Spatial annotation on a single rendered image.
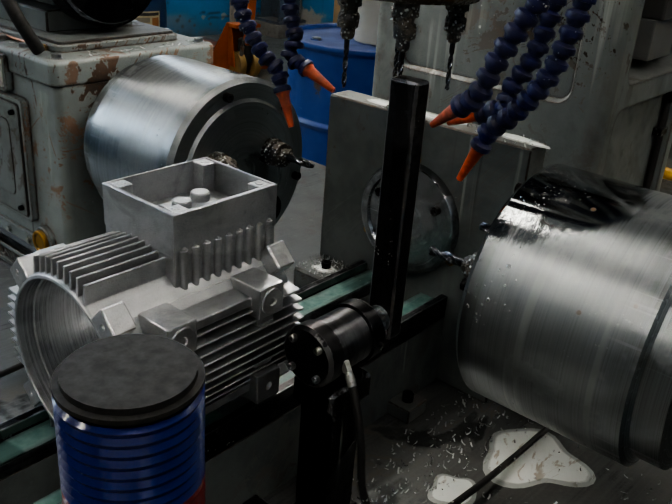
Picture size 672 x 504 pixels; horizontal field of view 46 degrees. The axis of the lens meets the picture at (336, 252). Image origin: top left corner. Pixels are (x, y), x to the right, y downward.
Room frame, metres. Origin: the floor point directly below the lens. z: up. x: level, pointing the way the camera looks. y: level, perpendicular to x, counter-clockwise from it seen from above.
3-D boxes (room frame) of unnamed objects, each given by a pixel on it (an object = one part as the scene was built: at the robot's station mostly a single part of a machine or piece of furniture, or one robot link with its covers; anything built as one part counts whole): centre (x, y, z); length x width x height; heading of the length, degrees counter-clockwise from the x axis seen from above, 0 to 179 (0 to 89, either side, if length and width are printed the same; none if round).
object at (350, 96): (0.99, -0.13, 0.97); 0.30 x 0.11 x 0.34; 51
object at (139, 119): (1.10, 0.25, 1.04); 0.37 x 0.25 x 0.25; 51
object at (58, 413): (0.27, 0.08, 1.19); 0.06 x 0.06 x 0.04
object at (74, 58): (1.25, 0.43, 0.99); 0.35 x 0.31 x 0.37; 51
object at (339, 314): (0.75, -0.15, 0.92); 0.45 x 0.13 x 0.24; 141
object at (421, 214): (0.95, -0.09, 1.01); 0.15 x 0.02 x 0.15; 51
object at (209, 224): (0.67, 0.13, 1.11); 0.12 x 0.11 x 0.07; 141
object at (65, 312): (0.64, 0.16, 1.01); 0.20 x 0.19 x 0.19; 141
